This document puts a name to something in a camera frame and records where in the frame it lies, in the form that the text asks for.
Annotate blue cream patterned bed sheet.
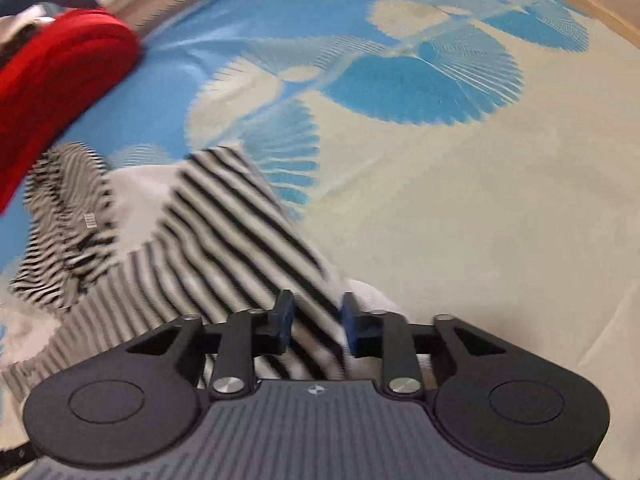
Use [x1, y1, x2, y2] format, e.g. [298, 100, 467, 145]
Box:
[0, 0, 640, 480]

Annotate red knit garment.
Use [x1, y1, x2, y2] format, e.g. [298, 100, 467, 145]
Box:
[0, 7, 142, 214]

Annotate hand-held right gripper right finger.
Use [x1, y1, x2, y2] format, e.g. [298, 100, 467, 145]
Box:
[341, 291, 508, 399]

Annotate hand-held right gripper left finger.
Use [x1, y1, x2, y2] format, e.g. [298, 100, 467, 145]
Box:
[122, 290, 296, 401]

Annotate black white striped shirt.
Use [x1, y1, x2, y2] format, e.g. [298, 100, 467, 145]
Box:
[0, 142, 416, 408]

